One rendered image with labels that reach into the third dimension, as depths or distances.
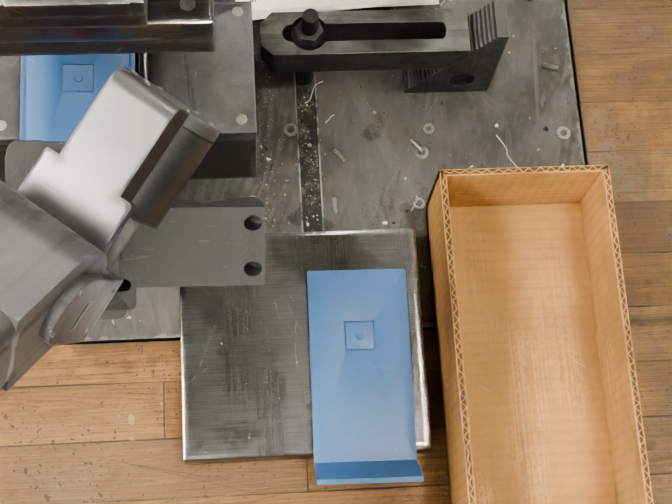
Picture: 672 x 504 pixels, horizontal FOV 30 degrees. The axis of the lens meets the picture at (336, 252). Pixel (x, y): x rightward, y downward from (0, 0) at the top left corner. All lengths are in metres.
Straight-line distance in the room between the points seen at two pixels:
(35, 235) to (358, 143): 0.45
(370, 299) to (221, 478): 0.16
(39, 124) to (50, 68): 0.04
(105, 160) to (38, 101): 0.27
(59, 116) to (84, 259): 0.32
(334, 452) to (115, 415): 0.16
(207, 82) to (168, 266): 0.23
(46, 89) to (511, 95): 0.35
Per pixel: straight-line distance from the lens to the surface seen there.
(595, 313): 0.93
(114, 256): 0.61
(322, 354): 0.87
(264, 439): 0.86
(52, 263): 0.54
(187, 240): 0.67
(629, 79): 1.01
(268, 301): 0.88
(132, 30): 0.72
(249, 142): 0.87
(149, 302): 0.91
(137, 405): 0.89
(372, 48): 0.90
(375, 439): 0.86
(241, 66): 0.88
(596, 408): 0.91
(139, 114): 0.59
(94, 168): 0.59
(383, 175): 0.94
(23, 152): 0.71
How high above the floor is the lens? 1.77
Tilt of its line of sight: 72 degrees down
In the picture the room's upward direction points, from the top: 12 degrees clockwise
